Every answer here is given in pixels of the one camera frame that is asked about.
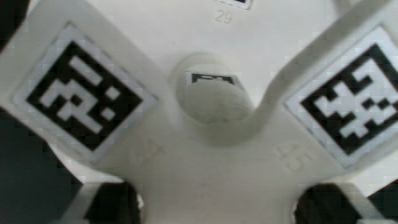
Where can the white cross-shaped table base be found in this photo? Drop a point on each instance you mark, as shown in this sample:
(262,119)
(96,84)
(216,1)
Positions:
(210,202)

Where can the white round table top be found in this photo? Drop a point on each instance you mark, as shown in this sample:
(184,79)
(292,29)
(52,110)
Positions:
(86,86)

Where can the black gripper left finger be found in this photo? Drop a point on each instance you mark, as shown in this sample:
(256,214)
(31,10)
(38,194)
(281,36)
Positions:
(109,203)

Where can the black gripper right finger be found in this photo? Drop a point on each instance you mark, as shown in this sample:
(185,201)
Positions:
(333,204)

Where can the white table leg cylinder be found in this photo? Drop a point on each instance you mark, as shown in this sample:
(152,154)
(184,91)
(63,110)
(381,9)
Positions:
(210,92)

